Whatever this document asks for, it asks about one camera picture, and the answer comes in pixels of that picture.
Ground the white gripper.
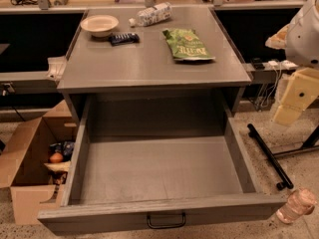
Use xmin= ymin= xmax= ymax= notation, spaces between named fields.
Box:
xmin=265 ymin=0 xmax=319 ymax=126

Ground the green jalapeno chip bag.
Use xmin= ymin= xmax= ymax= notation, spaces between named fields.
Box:
xmin=162 ymin=28 xmax=214 ymax=62

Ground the grey cabinet with top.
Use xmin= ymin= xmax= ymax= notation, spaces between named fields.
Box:
xmin=57 ymin=5 xmax=253 ymax=124

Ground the open grey top drawer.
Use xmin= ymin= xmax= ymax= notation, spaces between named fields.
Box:
xmin=38 ymin=95 xmax=284 ymax=235

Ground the blue snack bag in box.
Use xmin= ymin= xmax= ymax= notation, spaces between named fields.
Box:
xmin=49 ymin=140 xmax=75 ymax=160

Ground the white power strip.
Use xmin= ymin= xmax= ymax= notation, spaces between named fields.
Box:
xmin=268 ymin=60 xmax=297 ymax=70

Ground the black metal stand leg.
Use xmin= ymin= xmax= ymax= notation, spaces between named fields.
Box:
xmin=247 ymin=123 xmax=294 ymax=190

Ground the clear plastic water bottle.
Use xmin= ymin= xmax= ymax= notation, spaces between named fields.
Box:
xmin=129 ymin=2 xmax=172 ymax=27

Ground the dark blue snack package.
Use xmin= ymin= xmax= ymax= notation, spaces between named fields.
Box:
xmin=109 ymin=33 xmax=140 ymax=46

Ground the white ceramic bowl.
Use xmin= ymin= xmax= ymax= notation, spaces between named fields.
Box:
xmin=80 ymin=15 xmax=119 ymax=38

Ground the yellow item in box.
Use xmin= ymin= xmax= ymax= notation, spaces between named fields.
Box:
xmin=45 ymin=161 xmax=71 ymax=172

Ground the orange fruit in box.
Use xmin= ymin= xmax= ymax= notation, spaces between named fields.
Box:
xmin=50 ymin=152 xmax=63 ymax=163

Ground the brown cardboard box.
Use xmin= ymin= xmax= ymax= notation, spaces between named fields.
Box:
xmin=0 ymin=101 xmax=78 ymax=225

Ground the black drawer handle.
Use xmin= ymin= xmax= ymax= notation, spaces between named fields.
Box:
xmin=147 ymin=212 xmax=186 ymax=230

